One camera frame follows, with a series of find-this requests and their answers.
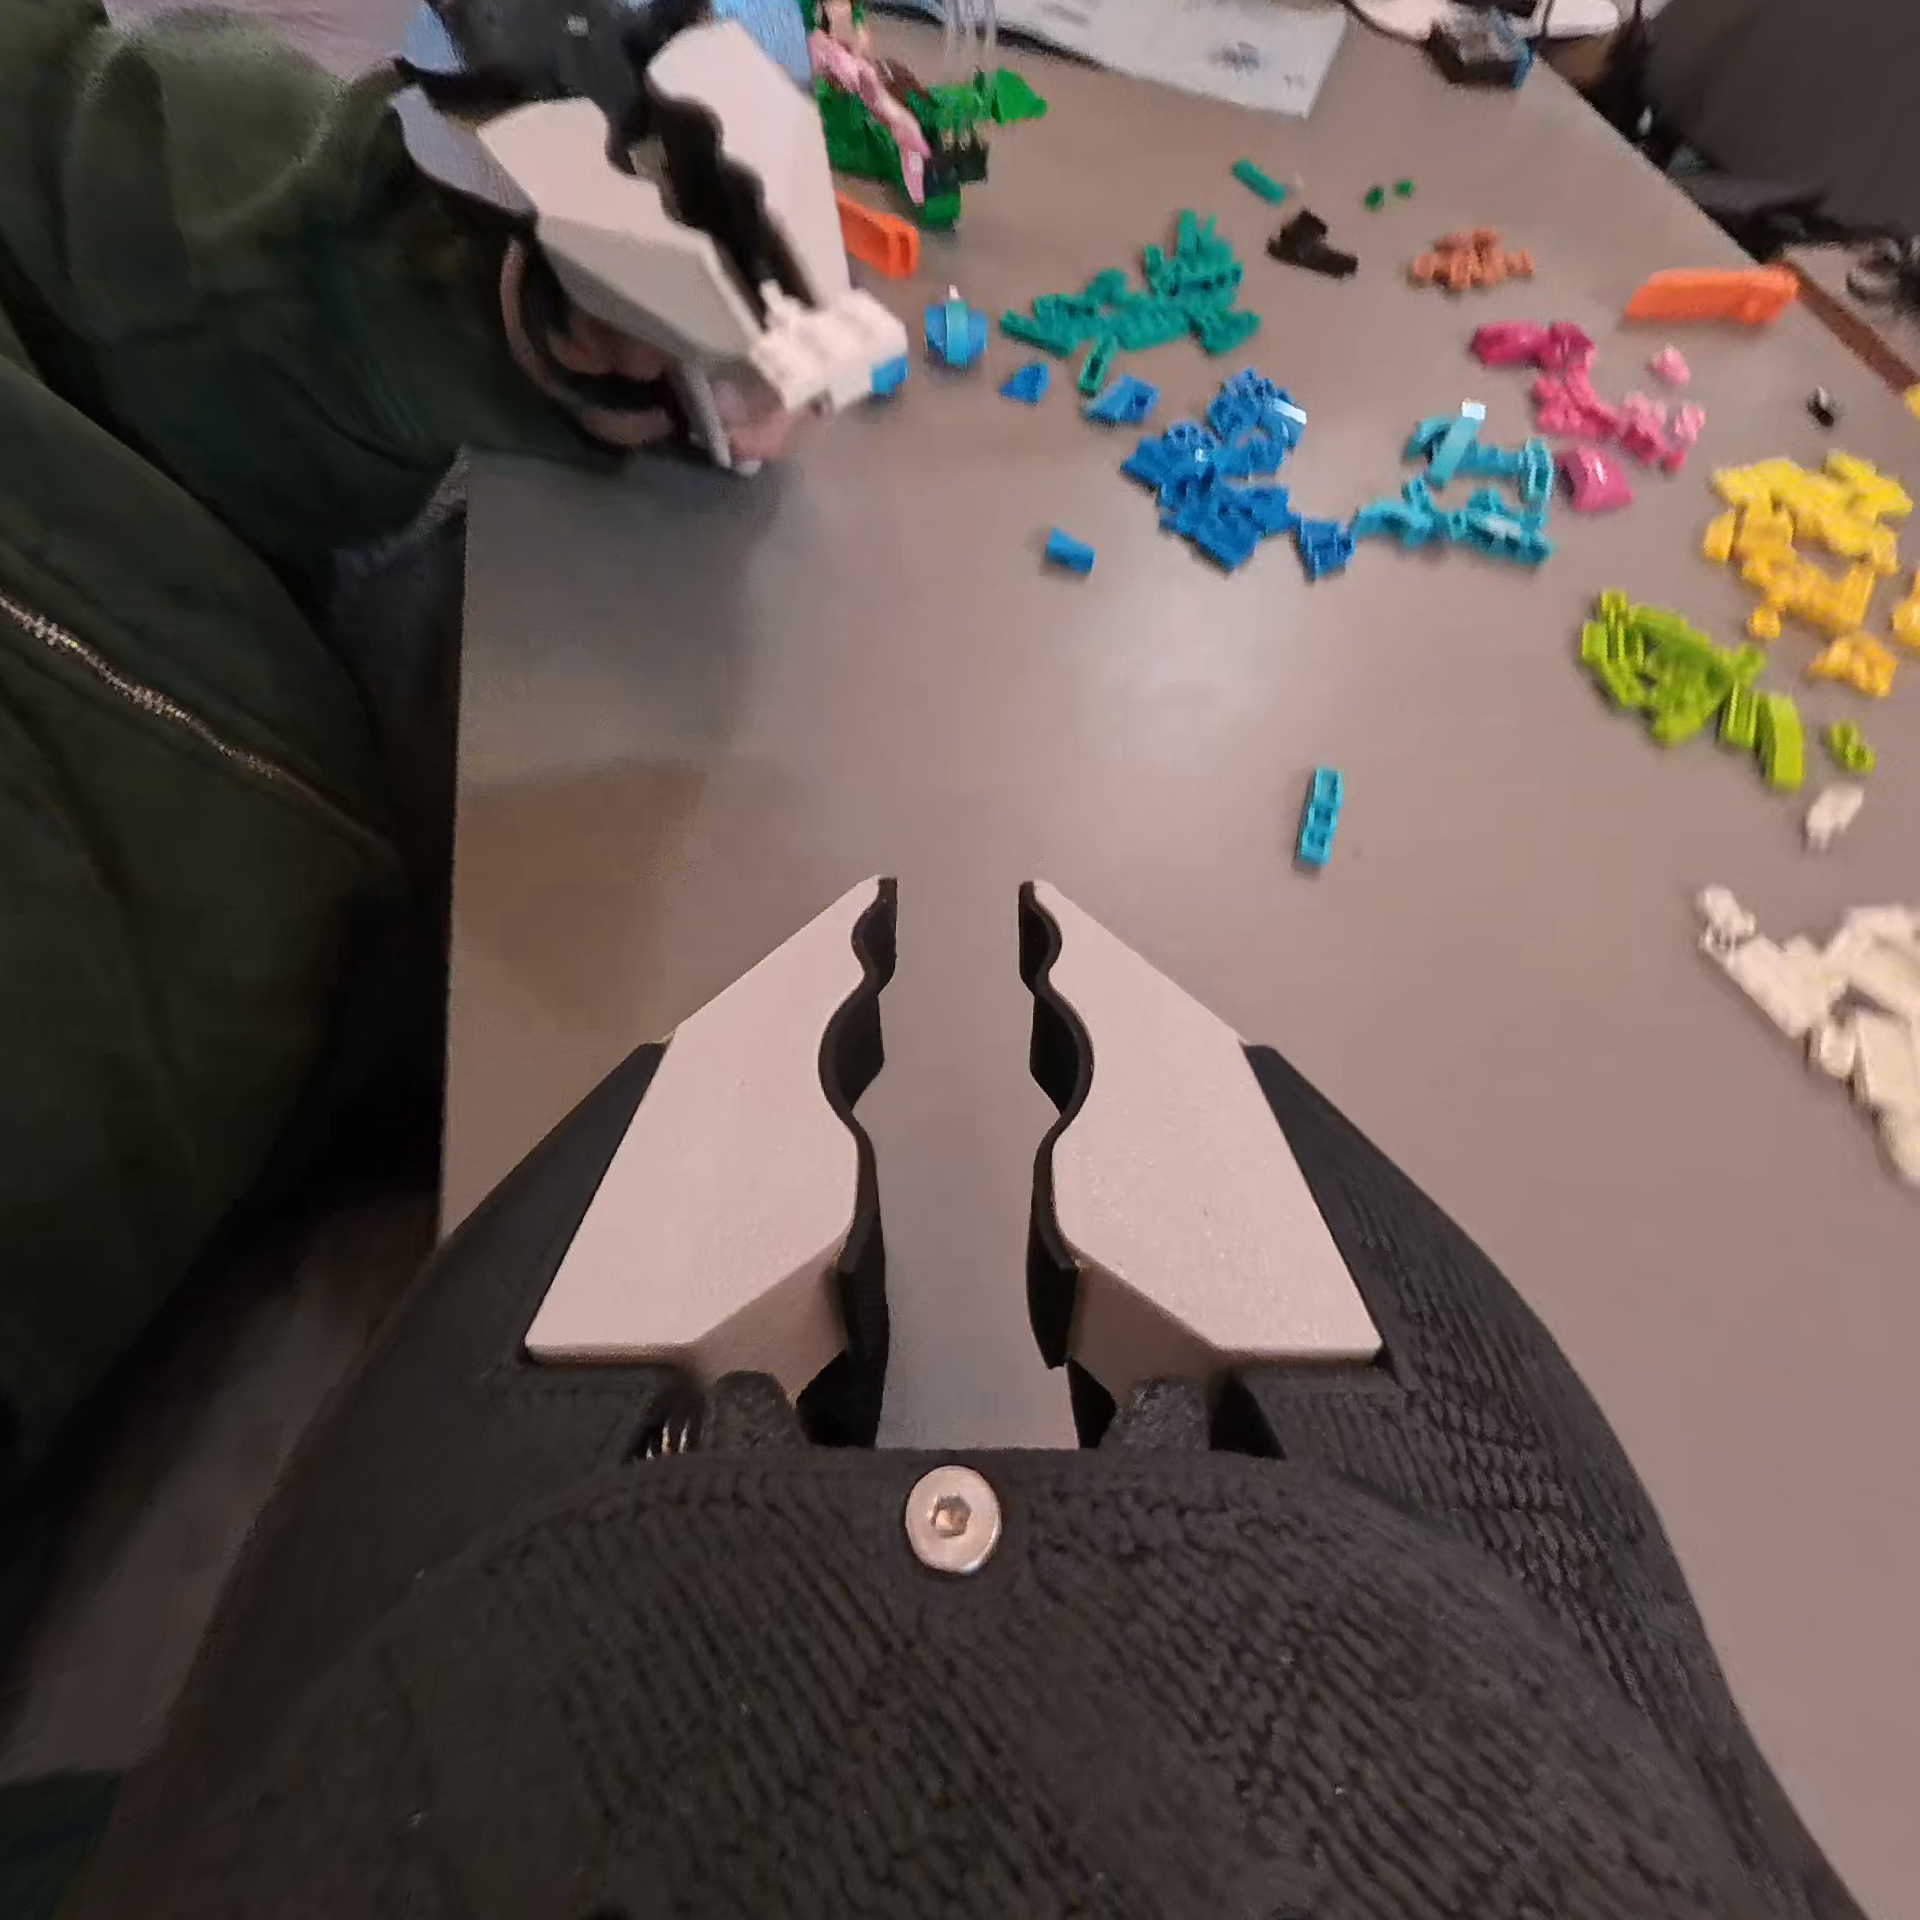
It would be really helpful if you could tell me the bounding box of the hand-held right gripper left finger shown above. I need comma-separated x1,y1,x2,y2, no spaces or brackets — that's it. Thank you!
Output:
522,876,901,1409

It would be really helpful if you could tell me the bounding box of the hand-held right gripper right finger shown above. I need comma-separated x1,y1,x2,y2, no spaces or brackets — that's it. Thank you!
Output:
1020,882,1387,1400

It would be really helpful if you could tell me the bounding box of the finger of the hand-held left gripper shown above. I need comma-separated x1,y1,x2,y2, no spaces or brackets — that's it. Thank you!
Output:
645,18,859,325
476,96,771,480

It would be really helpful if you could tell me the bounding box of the wide white lego plate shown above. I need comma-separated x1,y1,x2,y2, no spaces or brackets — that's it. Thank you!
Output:
745,288,913,419

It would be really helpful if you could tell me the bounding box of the pile of white lego pieces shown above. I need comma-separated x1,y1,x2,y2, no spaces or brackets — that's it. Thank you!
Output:
1694,780,1920,1188

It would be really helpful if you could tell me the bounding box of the person's left forearm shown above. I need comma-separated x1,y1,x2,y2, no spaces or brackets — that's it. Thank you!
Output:
0,0,602,559

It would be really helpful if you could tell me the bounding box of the built lego flower model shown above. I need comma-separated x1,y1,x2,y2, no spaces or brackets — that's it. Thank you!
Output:
807,0,1051,230

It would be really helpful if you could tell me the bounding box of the pile of teal lego pieces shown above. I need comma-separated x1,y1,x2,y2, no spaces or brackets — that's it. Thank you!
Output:
999,211,1266,401

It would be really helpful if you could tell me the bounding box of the pile of lime lego pieces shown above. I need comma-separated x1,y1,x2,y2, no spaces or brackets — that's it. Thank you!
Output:
1578,589,1881,795

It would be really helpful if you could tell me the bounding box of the pile of brown lego pieces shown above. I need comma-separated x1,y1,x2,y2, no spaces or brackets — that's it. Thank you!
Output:
1406,228,1536,295

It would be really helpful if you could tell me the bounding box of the pile of light blue lego pieces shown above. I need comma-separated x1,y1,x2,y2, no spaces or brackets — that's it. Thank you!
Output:
1351,401,1561,570

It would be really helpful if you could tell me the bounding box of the pile of pink lego pieces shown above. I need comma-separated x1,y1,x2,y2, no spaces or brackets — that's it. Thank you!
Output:
1471,319,1711,517

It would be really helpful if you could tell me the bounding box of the pile of yellow lego pieces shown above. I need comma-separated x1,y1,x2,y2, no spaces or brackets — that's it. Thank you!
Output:
1703,382,1920,703

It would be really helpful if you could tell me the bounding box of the person's left hand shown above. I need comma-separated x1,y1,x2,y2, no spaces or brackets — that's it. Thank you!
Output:
502,241,813,480

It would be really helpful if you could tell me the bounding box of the orange brick separator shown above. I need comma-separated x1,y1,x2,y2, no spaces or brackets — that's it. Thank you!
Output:
1623,265,1802,327
835,195,923,282

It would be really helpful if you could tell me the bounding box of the instruction booklet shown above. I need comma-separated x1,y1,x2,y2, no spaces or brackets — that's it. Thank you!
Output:
991,0,1352,120

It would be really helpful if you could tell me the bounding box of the black battery pack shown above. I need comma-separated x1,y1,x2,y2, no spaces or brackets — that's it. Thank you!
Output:
1424,13,1536,89

